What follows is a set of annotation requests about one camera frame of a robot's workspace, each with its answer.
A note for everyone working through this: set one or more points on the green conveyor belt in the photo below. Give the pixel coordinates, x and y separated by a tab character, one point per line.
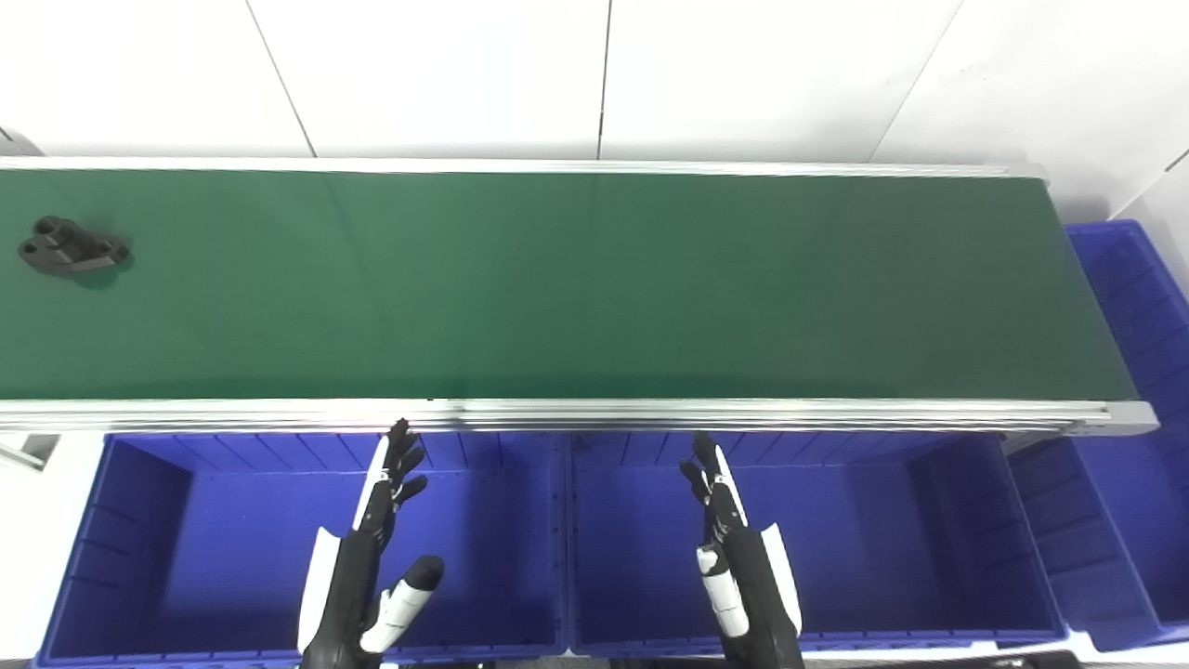
650	413
576	288

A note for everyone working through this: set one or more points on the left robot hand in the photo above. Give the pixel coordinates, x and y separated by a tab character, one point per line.
348	585

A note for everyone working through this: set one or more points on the blue plastic bin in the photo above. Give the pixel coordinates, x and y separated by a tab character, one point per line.
864	548
1129	520
223	557

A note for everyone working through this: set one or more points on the black flange part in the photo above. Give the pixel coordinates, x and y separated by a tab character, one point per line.
70	249

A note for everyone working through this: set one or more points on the aluminium conveyor leg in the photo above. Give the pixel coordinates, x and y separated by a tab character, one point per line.
28	451

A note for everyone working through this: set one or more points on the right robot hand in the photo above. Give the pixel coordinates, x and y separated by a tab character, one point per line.
757	595

